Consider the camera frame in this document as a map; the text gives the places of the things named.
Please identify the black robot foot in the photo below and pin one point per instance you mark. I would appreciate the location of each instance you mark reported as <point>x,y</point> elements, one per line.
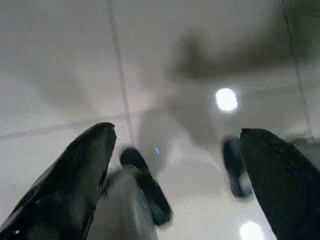
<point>235,170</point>
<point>150,195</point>

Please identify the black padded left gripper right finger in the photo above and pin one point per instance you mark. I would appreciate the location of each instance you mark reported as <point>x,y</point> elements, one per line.
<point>287,187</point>

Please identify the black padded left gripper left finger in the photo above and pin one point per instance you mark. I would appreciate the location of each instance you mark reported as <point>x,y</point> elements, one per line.
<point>62,187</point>

